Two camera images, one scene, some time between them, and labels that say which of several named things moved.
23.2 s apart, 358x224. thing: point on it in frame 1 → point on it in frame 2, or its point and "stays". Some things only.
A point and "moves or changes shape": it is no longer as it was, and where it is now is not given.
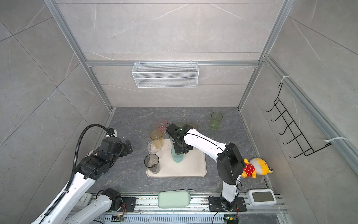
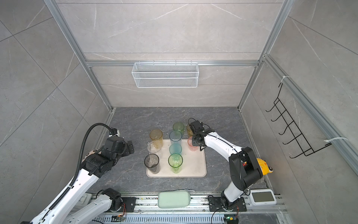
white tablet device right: (261, 197) stays
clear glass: (154, 147) stays
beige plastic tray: (194, 164) stays
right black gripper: (178, 151) → (195, 143)
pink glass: (161, 124) moves or changes shape
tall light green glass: (216, 120) → (175, 160)
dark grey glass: (152, 163) stays
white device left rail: (85, 200) stays
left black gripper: (125, 151) stays
